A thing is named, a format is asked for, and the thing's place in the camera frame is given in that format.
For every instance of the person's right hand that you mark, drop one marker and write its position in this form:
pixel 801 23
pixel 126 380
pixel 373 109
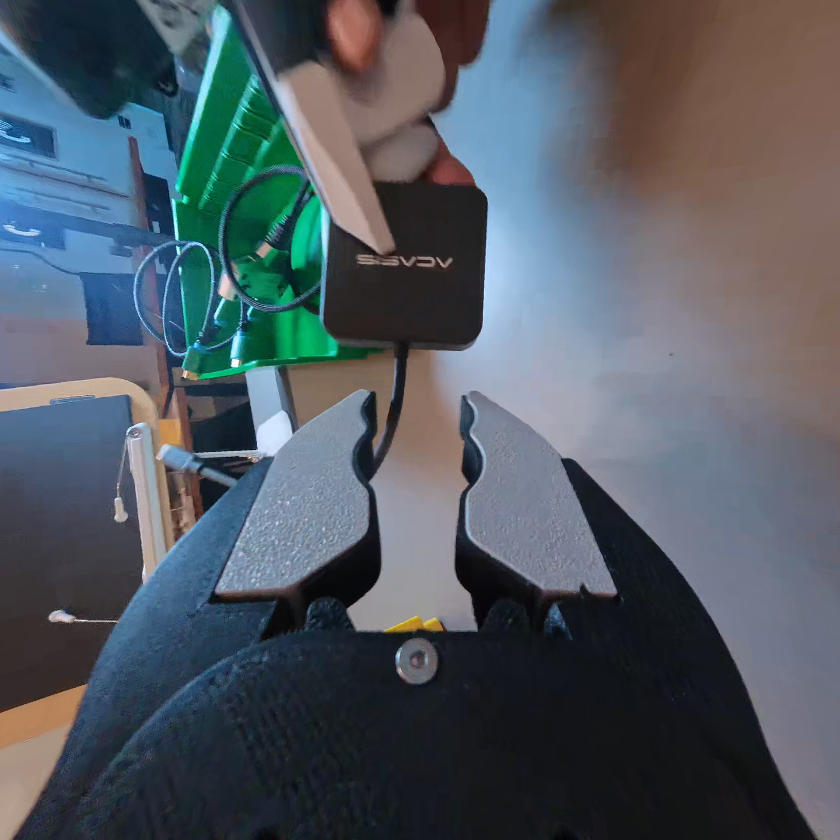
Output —
pixel 394 79

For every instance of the yellow plastic bin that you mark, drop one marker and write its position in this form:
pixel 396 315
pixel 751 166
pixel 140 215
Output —
pixel 417 623

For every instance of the green plastic bin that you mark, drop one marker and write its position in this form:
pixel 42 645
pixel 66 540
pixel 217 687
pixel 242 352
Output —
pixel 210 131

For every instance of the black silver adapter hub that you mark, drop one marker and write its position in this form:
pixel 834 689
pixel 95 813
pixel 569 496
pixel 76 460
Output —
pixel 403 295

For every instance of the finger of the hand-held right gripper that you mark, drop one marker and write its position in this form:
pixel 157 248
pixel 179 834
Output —
pixel 328 151

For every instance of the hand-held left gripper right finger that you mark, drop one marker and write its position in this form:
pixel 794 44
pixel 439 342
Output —
pixel 531 512

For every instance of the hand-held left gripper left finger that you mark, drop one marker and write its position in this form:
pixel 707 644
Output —
pixel 308 505

